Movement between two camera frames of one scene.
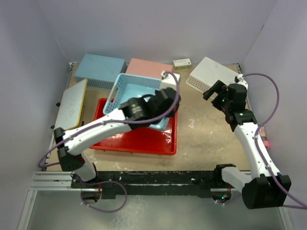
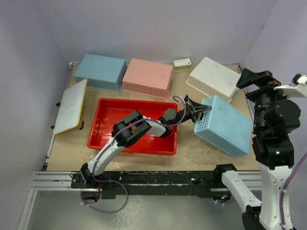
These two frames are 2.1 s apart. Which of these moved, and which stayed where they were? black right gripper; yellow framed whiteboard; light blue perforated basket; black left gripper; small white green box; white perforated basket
Moved: black left gripper; black right gripper
Stayed: white perforated basket; small white green box; yellow framed whiteboard; light blue perforated basket
